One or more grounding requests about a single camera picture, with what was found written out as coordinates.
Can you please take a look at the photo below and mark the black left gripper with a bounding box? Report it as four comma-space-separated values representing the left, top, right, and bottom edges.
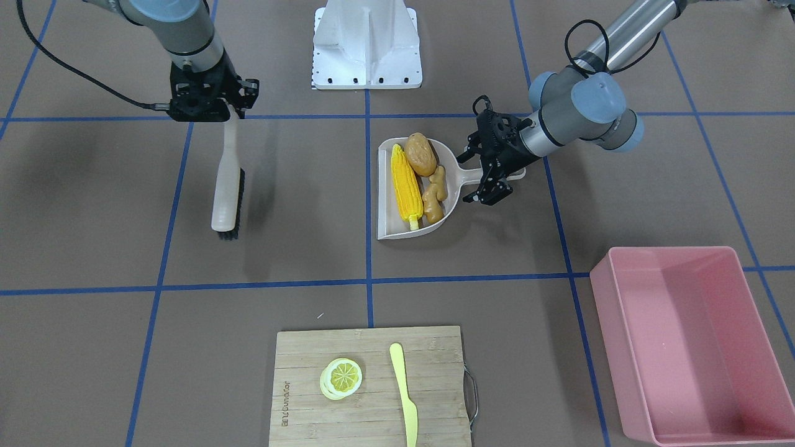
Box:
455, 94, 529, 205

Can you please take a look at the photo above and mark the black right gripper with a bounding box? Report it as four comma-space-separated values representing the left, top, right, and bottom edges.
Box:
168, 59, 260, 122

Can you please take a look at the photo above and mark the toy ginger root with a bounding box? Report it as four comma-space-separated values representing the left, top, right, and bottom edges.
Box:
421, 165, 448, 225

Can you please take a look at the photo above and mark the toy brown potato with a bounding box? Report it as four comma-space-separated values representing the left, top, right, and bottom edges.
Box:
405, 132, 437, 178

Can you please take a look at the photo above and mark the toy yellow corn cob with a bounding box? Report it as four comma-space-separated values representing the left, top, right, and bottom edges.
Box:
390, 144, 425, 231

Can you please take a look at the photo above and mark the beige plastic dustpan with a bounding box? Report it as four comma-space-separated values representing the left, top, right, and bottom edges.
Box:
377, 137, 527, 240

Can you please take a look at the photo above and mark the beige hand brush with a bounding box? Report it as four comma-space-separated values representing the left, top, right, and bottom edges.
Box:
211, 111, 245, 241

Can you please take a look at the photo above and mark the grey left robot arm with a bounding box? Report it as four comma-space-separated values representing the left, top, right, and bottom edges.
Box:
457, 1, 688, 205

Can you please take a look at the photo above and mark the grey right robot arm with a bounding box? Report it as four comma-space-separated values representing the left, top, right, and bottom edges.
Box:
91, 1, 260, 122

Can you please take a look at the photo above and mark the pink plastic bin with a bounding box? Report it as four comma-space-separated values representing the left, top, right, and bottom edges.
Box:
590, 246, 794, 446

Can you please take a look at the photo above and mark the wooden cutting board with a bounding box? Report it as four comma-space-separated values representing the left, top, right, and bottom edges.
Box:
268, 326, 472, 446

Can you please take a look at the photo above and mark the yellow plastic knife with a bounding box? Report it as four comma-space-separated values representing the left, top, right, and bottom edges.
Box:
389, 343, 419, 446

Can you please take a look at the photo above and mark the yellow lemon slice toy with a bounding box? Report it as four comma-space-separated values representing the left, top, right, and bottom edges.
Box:
319, 358, 363, 400

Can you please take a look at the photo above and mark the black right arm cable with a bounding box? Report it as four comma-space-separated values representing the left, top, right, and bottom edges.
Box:
15, 0, 175, 111

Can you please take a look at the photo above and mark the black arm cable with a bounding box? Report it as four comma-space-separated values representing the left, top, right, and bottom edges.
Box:
564, 19, 663, 76
15, 0, 175, 111

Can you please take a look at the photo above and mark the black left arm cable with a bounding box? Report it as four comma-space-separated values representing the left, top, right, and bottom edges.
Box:
564, 19, 663, 76

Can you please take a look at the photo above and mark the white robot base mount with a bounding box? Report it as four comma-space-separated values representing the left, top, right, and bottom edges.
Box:
311, 1, 424, 90

